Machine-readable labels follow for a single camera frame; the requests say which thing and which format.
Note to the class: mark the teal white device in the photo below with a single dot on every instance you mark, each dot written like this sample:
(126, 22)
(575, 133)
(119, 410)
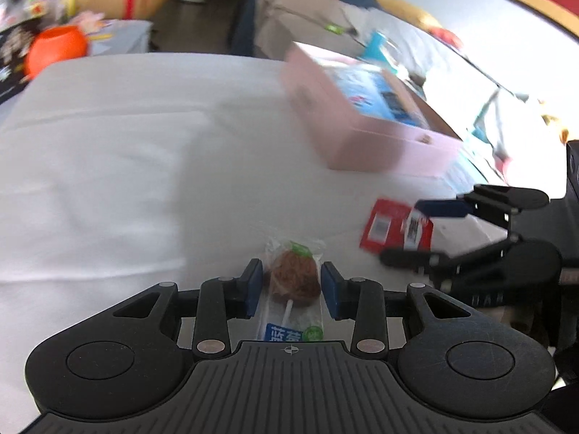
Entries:
(377, 49)

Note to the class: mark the pink plush toy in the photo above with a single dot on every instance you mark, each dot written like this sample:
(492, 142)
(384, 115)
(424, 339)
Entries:
(90, 20)

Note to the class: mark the hawthorn lollipop packet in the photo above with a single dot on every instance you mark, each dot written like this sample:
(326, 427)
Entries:
(294, 275)

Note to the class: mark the blue partition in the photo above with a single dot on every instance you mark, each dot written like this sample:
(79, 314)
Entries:
(253, 4)

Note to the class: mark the black plum packet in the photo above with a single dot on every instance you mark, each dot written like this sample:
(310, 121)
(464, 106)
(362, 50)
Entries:
(11, 63)

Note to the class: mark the yellow pillow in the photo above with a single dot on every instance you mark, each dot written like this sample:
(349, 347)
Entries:
(407, 11)

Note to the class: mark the white tablecloth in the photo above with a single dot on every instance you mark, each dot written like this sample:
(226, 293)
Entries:
(113, 167)

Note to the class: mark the blue printed packet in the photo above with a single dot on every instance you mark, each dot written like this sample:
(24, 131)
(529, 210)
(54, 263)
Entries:
(375, 95)

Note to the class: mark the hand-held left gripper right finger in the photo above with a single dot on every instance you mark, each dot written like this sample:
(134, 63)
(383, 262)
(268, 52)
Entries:
(330, 291)

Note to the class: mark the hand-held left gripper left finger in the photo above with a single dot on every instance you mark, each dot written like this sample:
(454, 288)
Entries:
(253, 287)

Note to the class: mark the red pillow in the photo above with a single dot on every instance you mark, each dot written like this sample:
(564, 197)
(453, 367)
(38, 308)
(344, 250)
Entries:
(448, 38)

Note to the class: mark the red sausage packet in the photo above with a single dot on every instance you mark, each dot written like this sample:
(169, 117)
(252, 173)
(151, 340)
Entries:
(384, 224)

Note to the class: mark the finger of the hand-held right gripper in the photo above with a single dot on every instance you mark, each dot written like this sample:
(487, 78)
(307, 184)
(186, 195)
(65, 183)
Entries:
(445, 208)
(407, 258)

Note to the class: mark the pink cardboard box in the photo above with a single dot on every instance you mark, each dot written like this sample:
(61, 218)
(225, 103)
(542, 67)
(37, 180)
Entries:
(362, 140)

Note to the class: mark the small green packet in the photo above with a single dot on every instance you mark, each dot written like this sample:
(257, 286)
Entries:
(334, 28)

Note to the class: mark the orange pumpkin bucket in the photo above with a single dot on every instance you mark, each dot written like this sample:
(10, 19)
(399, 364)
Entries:
(56, 52)

